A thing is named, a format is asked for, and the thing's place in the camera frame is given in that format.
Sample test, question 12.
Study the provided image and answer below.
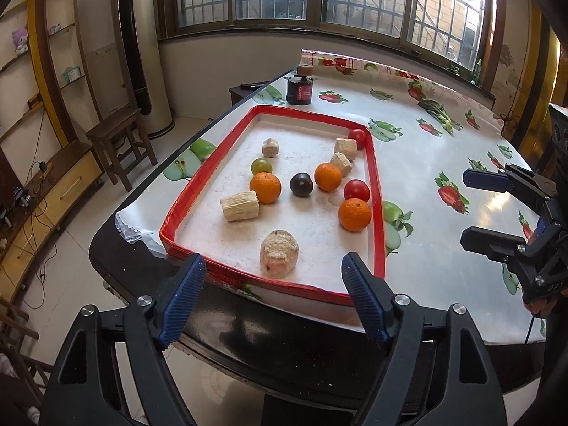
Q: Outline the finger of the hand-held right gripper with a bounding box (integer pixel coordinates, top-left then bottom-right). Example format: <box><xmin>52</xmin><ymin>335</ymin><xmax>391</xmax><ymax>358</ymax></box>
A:
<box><xmin>462</xmin><ymin>163</ymin><xmax>561</xmax><ymax>214</ymax></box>
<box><xmin>460</xmin><ymin>226</ymin><xmax>533</xmax><ymax>268</ymax></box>

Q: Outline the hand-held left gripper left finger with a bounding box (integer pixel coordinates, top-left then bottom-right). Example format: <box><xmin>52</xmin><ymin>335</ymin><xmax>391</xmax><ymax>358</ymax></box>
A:
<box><xmin>39</xmin><ymin>253</ymin><xmax>207</xmax><ymax>426</ymax></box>

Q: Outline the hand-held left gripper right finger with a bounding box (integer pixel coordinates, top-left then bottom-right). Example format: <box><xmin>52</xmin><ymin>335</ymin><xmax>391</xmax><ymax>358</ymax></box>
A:
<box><xmin>341</xmin><ymin>252</ymin><xmax>509</xmax><ymax>426</ymax></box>

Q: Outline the red-rimmed white tray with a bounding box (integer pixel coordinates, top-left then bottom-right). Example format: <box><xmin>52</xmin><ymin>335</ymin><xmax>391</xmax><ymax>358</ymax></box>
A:
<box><xmin>159</xmin><ymin>104</ymin><xmax>387</xmax><ymax>307</ymax></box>

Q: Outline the large red tomato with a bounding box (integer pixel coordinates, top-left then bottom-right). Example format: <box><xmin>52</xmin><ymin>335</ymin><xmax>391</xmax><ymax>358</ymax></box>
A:
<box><xmin>344</xmin><ymin>179</ymin><xmax>371</xmax><ymax>202</ymax></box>

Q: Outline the small orange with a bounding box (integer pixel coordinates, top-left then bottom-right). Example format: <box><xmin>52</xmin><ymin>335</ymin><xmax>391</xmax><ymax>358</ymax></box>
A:
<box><xmin>314</xmin><ymin>163</ymin><xmax>343</xmax><ymax>192</ymax></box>

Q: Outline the person's right hand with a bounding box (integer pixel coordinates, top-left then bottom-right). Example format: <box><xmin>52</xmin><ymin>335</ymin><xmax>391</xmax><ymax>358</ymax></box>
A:
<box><xmin>526</xmin><ymin>297</ymin><xmax>555</xmax><ymax>318</ymax></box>

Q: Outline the fruit-printed tablecloth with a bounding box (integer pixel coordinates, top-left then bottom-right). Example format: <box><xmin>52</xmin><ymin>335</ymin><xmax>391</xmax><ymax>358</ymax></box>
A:
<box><xmin>114</xmin><ymin>50</ymin><xmax>548</xmax><ymax>344</ymax></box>

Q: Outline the green leafy vegetable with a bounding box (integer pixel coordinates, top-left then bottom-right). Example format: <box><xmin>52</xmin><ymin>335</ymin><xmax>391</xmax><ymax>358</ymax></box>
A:
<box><xmin>417</xmin><ymin>99</ymin><xmax>462</xmax><ymax>131</ymax></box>

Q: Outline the wooden television cabinet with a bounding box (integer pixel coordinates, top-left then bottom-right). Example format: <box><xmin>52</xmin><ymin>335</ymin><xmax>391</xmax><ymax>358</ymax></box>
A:
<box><xmin>0</xmin><ymin>140</ymin><xmax>105</xmax><ymax>302</ymax></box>

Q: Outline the wooden chair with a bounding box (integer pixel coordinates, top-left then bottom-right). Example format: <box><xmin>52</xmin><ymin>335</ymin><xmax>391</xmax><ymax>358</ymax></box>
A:
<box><xmin>0</xmin><ymin>295</ymin><xmax>54</xmax><ymax>409</ymax></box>

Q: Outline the dark wooden stool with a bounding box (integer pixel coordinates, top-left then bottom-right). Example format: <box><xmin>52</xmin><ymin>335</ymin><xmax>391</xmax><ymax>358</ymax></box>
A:
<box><xmin>86</xmin><ymin>107</ymin><xmax>158</xmax><ymax>192</ymax></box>

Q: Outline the red-label motor with wheel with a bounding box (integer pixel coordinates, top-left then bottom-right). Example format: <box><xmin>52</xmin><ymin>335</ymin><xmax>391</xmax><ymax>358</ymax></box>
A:
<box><xmin>284</xmin><ymin>64</ymin><xmax>317</xmax><ymax>106</ymax></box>

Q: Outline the dark side table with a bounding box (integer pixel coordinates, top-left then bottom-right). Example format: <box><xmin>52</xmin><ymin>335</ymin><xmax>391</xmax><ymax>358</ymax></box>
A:
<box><xmin>228</xmin><ymin>81</ymin><xmax>271</xmax><ymax>107</ymax></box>

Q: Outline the white tower air conditioner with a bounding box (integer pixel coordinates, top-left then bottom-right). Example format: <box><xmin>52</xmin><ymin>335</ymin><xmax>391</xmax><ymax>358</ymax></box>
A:
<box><xmin>109</xmin><ymin>0</ymin><xmax>175</xmax><ymax>139</ymax></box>

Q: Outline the wooden shelf unit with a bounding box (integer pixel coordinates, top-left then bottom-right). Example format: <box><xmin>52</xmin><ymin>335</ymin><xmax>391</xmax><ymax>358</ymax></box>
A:
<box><xmin>0</xmin><ymin>0</ymin><xmax>96</xmax><ymax>152</ymax></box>

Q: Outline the purple plush toy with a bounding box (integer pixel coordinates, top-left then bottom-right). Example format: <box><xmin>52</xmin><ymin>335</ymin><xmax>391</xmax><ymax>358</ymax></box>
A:
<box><xmin>11</xmin><ymin>27</ymin><xmax>29</xmax><ymax>54</ymax></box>

